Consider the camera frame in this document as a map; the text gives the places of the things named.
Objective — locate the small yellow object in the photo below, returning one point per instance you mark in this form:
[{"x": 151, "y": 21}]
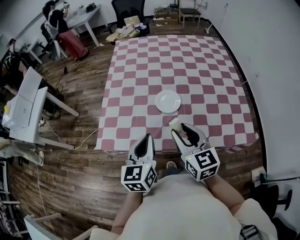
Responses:
[{"x": 6, "y": 109}]

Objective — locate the beige floor socket board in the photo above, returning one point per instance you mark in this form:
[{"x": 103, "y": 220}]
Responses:
[{"x": 256, "y": 174}]

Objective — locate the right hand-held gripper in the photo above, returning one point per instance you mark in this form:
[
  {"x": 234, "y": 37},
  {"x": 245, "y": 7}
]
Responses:
[{"x": 204, "y": 161}]

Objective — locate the person's left forearm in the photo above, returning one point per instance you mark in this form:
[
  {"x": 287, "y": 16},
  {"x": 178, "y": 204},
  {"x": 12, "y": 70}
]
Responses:
[{"x": 126, "y": 211}]

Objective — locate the white power strip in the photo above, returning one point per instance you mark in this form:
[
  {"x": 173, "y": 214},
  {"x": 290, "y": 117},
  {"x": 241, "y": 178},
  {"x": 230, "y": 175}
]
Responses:
[{"x": 42, "y": 122}]

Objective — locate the small white table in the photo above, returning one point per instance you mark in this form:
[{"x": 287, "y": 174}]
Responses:
[{"x": 35, "y": 228}]

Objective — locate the black white office chair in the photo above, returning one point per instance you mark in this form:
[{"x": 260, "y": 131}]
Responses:
[{"x": 56, "y": 50}]

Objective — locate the black device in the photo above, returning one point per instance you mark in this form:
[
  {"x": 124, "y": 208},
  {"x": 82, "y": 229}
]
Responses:
[{"x": 90, "y": 8}]

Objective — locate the white box with small logo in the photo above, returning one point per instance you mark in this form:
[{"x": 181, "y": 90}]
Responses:
[{"x": 21, "y": 112}]

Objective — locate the person's cream shirt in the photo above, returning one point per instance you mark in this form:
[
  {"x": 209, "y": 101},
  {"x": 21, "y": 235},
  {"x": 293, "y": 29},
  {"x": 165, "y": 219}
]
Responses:
[{"x": 182, "y": 211}]

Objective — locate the open cardboard box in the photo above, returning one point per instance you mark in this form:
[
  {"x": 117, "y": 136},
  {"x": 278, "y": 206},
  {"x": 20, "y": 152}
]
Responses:
[{"x": 132, "y": 21}]

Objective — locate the person's right forearm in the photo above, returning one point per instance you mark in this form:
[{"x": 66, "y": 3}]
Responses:
[{"x": 225, "y": 192}]

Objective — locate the red white checkered tablecloth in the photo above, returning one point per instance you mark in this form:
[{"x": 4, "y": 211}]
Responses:
[{"x": 199, "y": 70}]

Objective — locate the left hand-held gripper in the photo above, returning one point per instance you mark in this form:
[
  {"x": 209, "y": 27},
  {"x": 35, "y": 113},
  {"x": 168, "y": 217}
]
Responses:
[{"x": 133, "y": 174}]

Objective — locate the wooden chair with dark seat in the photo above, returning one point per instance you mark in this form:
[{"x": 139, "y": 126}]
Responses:
[{"x": 189, "y": 11}]

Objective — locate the white round plate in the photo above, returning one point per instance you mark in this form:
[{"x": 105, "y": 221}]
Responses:
[{"x": 167, "y": 102}]

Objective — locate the beige cloth bag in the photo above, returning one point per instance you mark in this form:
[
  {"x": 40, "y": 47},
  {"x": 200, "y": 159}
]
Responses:
[{"x": 122, "y": 35}]

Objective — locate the person's beige shoe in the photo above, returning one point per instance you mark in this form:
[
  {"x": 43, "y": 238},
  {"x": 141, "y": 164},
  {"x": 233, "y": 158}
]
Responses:
[{"x": 171, "y": 164}]

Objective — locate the small cream object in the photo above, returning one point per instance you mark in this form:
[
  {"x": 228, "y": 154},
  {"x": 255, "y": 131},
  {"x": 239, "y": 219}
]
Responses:
[{"x": 175, "y": 125}]

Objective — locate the plain white box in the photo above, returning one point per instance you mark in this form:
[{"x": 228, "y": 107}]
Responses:
[{"x": 29, "y": 82}]

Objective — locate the black high-back office chair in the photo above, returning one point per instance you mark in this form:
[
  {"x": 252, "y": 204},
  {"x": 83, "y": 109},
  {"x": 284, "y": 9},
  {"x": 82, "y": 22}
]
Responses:
[{"x": 127, "y": 9}]

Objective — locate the white desk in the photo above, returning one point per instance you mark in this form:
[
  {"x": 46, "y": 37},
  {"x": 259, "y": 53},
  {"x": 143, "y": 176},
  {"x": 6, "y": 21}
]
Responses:
[
  {"x": 41, "y": 103},
  {"x": 82, "y": 18}
]

